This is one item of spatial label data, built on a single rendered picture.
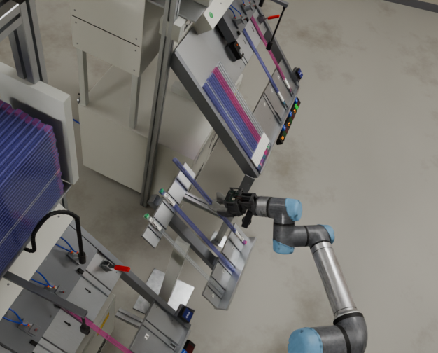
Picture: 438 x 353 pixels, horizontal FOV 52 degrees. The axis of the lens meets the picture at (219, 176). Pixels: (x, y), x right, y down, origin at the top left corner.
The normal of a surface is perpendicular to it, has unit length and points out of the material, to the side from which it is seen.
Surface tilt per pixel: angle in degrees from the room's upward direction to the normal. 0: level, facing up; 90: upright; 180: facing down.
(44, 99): 90
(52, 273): 43
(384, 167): 0
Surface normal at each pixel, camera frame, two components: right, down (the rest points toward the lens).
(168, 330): 0.76, -0.09
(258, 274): 0.21, -0.52
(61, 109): -0.38, 0.73
